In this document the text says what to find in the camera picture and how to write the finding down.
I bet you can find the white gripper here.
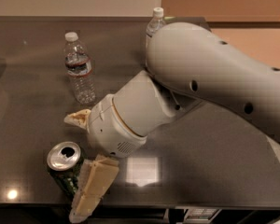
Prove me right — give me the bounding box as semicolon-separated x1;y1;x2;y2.
63;94;147;223

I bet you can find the green soda can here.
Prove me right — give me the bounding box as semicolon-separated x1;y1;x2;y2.
47;141;86;200

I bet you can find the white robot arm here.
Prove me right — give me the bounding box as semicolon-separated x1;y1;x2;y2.
64;22;280;223

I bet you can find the clear bottle red label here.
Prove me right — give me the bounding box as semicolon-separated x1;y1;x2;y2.
63;32;96;104

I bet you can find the water bottle white blue label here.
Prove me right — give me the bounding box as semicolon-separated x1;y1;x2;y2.
146;7;166;46

